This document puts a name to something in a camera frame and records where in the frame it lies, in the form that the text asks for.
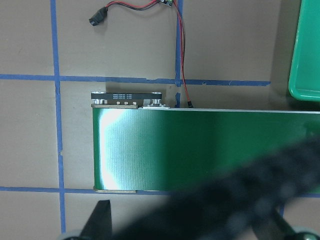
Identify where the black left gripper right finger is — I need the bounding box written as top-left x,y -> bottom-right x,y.
271,210 -> 294,240

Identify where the small motor controller board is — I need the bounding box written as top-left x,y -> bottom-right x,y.
159,0 -> 173,7

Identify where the green conveyor belt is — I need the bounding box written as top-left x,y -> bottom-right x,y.
91,91 -> 320,193

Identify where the green plastic tray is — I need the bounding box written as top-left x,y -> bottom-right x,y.
288,0 -> 320,102

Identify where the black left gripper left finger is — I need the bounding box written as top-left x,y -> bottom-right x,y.
79,200 -> 112,240

